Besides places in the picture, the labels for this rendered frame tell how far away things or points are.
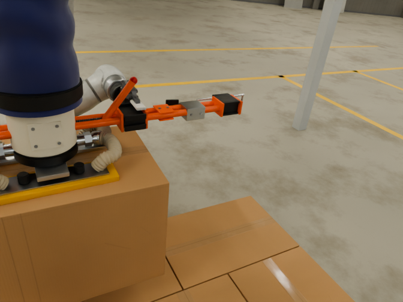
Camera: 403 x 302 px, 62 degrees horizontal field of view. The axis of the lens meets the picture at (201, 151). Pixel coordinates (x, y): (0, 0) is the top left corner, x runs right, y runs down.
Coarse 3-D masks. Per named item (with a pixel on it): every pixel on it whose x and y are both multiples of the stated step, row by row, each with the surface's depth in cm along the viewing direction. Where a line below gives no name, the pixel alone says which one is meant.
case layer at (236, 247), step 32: (192, 224) 160; (224, 224) 162; (256, 224) 165; (192, 256) 143; (224, 256) 145; (256, 256) 147; (288, 256) 149; (128, 288) 126; (160, 288) 128; (192, 288) 129; (224, 288) 131; (256, 288) 132; (288, 288) 134; (320, 288) 136
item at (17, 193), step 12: (72, 168) 96; (84, 168) 94; (108, 168) 98; (12, 180) 88; (24, 180) 87; (36, 180) 89; (48, 180) 90; (60, 180) 90; (72, 180) 91; (84, 180) 92; (96, 180) 93; (108, 180) 95; (0, 192) 84; (12, 192) 85; (24, 192) 86; (36, 192) 86; (48, 192) 88; (60, 192) 89; (0, 204) 83
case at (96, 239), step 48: (144, 144) 116; (96, 192) 91; (144, 192) 96; (0, 240) 83; (48, 240) 89; (96, 240) 97; (144, 240) 105; (0, 288) 90; (48, 288) 98; (96, 288) 106
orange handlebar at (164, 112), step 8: (208, 104) 118; (152, 112) 109; (160, 112) 106; (168, 112) 107; (176, 112) 109; (184, 112) 110; (208, 112) 115; (96, 120) 97; (104, 120) 98; (112, 120) 99; (160, 120) 107; (0, 128) 89; (80, 128) 96; (0, 136) 86; (8, 136) 87
